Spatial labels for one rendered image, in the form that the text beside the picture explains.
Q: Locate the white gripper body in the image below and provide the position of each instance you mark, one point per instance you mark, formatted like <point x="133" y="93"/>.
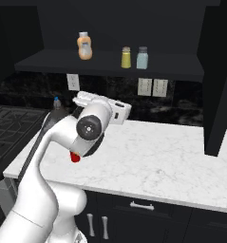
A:
<point x="86" y="98"/>

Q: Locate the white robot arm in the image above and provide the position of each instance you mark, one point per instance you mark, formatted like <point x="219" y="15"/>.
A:
<point x="32" y="190"/>

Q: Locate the dark bottle with blue cap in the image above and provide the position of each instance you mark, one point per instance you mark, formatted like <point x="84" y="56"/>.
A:
<point x="58" y="109"/>

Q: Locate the orange condiment bottle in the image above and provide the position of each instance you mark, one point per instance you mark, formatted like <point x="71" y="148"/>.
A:
<point x="85" y="47"/>

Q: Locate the yellow shaker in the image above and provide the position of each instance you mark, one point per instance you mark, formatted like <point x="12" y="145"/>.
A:
<point x="126" y="60"/>

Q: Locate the red shaker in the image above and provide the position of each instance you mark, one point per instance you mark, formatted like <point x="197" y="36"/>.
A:
<point x="75" y="157"/>

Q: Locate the pale blue shaker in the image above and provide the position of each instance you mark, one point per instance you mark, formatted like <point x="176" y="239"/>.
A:
<point x="142" y="60"/>

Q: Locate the black cabinet door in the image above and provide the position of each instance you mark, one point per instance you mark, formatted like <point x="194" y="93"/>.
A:
<point x="217" y="79"/>
<point x="13" y="38"/>

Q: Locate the black hob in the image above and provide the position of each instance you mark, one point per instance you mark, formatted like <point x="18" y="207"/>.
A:
<point x="10" y="133"/>

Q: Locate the black drawer front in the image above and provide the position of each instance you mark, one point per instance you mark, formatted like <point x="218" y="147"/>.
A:
<point x="143" y="205"/>
<point x="213" y="221"/>

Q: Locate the white wall socket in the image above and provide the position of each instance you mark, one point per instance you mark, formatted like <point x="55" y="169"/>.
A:
<point x="73" y="82"/>

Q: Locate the black wall cabinet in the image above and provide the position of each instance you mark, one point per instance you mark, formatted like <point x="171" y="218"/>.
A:
<point x="118" y="25"/>

